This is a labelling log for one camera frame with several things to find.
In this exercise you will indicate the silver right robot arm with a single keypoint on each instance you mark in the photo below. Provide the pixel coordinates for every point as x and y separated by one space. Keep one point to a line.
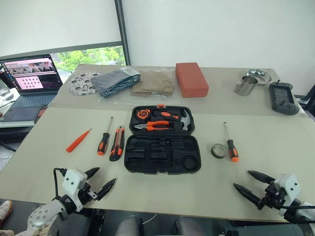
305 212

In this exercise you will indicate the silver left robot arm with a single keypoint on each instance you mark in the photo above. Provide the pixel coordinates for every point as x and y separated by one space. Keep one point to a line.
41 216

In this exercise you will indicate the orange black utility knife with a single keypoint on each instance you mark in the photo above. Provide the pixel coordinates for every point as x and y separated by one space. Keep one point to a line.
116 145

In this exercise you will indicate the dark grey window frame post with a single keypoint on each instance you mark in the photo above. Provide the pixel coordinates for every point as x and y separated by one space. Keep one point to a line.
121 32

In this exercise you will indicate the clear plastic container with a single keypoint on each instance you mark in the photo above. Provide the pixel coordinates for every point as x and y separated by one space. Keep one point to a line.
5 94

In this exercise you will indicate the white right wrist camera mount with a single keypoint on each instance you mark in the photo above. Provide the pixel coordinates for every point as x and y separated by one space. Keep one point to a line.
290 184

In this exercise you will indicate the stainless steel cup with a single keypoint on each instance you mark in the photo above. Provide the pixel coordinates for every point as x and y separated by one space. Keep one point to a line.
243 88

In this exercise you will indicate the pink beige sneaker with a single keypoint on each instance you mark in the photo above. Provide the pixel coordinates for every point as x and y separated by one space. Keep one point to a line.
5 210
6 233

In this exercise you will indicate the round perforated metal plate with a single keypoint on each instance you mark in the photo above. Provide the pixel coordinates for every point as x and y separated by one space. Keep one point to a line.
76 84

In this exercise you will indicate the grey rounded shape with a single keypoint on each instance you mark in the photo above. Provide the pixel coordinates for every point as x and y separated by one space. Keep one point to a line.
128 227

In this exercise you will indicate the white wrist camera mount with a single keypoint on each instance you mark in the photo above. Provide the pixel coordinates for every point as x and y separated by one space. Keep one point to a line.
71 179
290 184

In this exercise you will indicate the thin orange tester screwdriver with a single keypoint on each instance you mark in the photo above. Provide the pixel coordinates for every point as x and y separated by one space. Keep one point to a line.
77 141

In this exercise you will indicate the orange black tape measure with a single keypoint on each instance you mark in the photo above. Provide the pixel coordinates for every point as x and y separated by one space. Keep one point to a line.
142 115

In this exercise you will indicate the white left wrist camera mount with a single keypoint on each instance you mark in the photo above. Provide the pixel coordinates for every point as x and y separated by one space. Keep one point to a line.
71 179

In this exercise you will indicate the red orange rectangular block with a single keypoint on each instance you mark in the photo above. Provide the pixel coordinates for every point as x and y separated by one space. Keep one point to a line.
192 78

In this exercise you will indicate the tan folded cloth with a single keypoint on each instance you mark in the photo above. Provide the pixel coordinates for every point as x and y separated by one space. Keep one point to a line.
155 83

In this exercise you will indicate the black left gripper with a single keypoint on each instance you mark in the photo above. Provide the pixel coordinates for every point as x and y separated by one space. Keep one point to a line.
86 194

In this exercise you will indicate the grey tape roll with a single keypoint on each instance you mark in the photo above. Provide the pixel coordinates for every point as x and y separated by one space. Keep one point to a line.
217 156

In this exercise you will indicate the stainless steel bowl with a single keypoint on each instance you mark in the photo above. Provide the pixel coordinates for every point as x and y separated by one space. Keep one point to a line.
263 78

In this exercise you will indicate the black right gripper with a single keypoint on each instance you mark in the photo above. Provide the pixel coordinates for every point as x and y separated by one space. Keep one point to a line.
272 197

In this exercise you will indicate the black chair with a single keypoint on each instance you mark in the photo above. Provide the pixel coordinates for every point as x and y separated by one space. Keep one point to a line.
307 99

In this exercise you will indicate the black handheld controller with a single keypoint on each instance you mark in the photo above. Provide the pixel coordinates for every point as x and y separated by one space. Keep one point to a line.
283 98

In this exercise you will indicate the open grey laptop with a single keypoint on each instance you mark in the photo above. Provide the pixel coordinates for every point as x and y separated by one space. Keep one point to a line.
32 76

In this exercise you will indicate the dark grey folded cloth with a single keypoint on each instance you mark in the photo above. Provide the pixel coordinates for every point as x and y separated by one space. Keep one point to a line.
110 82

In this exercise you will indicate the black tool case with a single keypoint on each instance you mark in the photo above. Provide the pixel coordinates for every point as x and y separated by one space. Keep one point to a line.
147 167

